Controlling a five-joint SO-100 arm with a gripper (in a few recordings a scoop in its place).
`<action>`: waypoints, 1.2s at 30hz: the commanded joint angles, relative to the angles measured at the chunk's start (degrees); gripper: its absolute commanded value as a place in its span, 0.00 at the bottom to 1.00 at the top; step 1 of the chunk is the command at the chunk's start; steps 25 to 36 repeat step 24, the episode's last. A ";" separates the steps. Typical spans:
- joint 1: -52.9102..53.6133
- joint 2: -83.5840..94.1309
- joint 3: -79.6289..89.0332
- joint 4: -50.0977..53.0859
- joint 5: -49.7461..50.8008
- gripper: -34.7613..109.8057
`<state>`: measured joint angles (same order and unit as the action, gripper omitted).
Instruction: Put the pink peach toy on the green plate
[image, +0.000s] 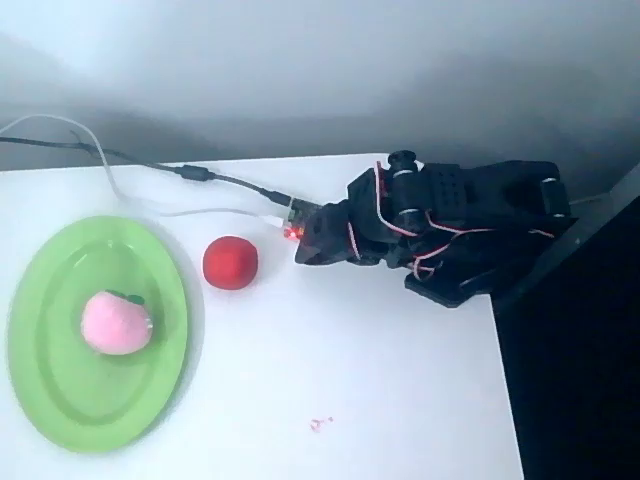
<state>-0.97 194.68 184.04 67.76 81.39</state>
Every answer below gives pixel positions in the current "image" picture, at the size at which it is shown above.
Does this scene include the small controller circuit board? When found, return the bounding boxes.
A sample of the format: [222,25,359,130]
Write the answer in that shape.
[284,197,322,242]

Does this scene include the red white servo wires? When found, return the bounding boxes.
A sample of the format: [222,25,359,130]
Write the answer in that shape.
[349,159,556,281]

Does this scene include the red plush apple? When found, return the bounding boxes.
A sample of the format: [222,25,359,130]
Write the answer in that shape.
[202,235,260,290]

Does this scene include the black cable with ferrite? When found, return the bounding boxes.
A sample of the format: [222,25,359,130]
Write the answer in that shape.
[0,135,294,207]

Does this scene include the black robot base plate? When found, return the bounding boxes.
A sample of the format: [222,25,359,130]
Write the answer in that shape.
[403,267,499,309]

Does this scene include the pink plush peach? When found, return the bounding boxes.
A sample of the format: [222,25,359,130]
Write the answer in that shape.
[81,289,154,357]

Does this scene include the grey diagonal bar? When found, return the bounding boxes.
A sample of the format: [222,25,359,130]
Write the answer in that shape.
[492,164,640,314]

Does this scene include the green oval plastic plate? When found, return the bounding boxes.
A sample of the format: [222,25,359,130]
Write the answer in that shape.
[7,214,191,454]

